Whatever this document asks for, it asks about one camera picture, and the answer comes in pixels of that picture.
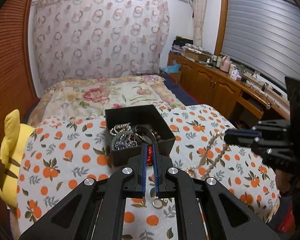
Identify tied floral side curtain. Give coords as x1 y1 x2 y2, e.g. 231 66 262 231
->
191 0 208 47

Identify orange print tablecloth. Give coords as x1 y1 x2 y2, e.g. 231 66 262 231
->
16 104 280 240

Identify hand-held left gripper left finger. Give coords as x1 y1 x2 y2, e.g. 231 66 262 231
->
19 144 148 240

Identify white pink tissue box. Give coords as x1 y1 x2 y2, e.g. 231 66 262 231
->
229 69 242 81

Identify dark bangle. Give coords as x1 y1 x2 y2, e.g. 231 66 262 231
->
134 124 157 143

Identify black storage box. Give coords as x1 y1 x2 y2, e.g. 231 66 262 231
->
104 104 176 167

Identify wooden cabinet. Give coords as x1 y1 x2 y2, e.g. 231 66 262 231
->
167 51 290 130

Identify brown wooden bead bracelet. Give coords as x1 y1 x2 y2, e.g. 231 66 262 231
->
150 129 165 140

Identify dark blue bed sheet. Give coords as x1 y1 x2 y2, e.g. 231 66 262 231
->
160 74 198 107

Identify circle pattern curtain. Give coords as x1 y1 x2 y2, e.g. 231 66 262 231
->
31 0 170 87

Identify long pearl necklace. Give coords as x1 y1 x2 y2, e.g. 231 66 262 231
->
186 130 230 180

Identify small brown cardboard box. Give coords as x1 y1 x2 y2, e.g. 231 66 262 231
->
169 70 182 84

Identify purple bead bracelet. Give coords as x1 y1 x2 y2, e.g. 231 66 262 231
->
114 137 140 149

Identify brown slatted wardrobe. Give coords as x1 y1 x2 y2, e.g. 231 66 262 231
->
0 0 39 165

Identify cardboard box with cloths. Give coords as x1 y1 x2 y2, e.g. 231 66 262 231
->
181 48 210 62

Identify small pearl bracelet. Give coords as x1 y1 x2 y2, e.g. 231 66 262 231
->
110 122 133 135

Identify red bead bracelet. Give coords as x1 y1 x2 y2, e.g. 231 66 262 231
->
146 146 154 167

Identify pink thermos jug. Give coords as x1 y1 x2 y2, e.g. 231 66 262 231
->
220 55 232 72

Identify person's right hand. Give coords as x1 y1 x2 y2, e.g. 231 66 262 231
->
276 169 294 195

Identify floral bed blanket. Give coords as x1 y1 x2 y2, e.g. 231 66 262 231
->
27 75 187 128

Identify yellow plush toy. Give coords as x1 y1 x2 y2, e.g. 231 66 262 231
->
0 109 37 208

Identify silver bangle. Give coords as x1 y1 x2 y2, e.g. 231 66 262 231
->
112 131 135 145

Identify folded patterned cloth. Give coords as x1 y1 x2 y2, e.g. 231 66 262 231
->
184 44 212 54

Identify pile of dark clothes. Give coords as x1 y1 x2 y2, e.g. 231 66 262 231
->
172 37 193 54

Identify white power strip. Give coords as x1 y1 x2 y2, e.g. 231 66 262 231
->
244 70 260 79

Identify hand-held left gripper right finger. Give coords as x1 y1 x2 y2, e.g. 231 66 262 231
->
152 144 282 240

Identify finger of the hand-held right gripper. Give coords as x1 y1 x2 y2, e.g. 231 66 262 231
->
224 129 272 155
231 120 290 133

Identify grey window blind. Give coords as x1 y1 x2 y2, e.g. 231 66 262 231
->
221 0 300 78

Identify red cloth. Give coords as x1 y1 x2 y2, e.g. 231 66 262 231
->
277 200 296 233

